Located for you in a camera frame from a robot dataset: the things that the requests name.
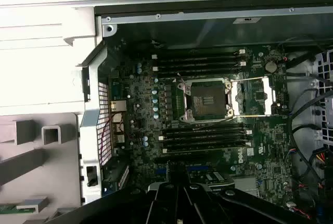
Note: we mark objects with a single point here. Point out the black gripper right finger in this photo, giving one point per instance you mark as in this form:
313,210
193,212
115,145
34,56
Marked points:
204,204

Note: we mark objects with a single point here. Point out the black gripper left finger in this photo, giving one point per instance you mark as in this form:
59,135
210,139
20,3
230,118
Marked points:
162,204

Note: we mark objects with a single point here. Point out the metal socket cover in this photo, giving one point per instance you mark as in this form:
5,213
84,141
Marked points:
268,96

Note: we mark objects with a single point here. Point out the CPU socket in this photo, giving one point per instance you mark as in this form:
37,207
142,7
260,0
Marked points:
208,101

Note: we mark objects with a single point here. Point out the black expansion slot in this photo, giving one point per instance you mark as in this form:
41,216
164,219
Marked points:
197,160

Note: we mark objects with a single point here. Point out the black RAM slot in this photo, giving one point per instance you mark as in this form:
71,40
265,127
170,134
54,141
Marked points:
197,71
205,129
205,141
197,60

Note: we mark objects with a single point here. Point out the green motherboard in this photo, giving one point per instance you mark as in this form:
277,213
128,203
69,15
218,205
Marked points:
270,140

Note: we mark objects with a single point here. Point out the grey parts rack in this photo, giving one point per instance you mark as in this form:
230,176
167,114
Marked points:
59,172

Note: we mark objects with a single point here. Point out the round silver coin battery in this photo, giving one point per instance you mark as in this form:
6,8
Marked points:
270,66

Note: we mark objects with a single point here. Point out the open PC case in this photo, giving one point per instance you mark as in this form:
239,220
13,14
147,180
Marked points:
208,15

